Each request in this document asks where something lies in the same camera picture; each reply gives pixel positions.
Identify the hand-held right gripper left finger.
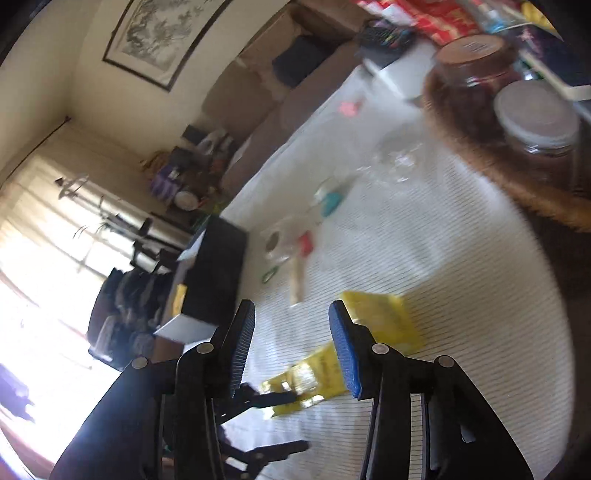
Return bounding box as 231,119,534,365
48,299,257,480

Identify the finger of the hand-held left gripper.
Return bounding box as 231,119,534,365
217,382,298,423
224,440,310,480

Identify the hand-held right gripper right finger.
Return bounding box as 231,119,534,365
329,300,536,480

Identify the bright yellow sachet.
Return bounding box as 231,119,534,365
341,291,426,354
261,344,352,418

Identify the black storage box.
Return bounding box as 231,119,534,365
154,216,249,344

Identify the white tape roll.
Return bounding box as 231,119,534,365
261,222,301,264

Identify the clear packet of white sticks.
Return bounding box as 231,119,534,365
288,231,317,308

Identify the striped white tablecloth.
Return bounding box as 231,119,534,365
217,60,575,480

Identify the teal plastic clip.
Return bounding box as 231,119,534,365
321,191,345,217

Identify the stack of purple boxes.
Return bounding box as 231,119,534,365
150,166,183,199

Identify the potted plant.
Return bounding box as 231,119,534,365
74,196,134,241

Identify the brown sofa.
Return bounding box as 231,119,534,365
203,0,370,195

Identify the wicker basket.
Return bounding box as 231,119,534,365
422,74,591,232

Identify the dark blue cushion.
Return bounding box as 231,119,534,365
272,36,331,88

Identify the white lid glass jar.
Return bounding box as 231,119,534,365
493,80,580,160

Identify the black remote control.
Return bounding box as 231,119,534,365
358,18,416,51

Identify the brown lid glass jar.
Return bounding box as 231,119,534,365
434,34,518,93

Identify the pile of snack packets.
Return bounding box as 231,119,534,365
355,0,561,47

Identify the dark purple flat box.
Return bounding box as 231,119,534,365
519,25,591,100

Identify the framed wall painting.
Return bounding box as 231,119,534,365
102,0,232,92

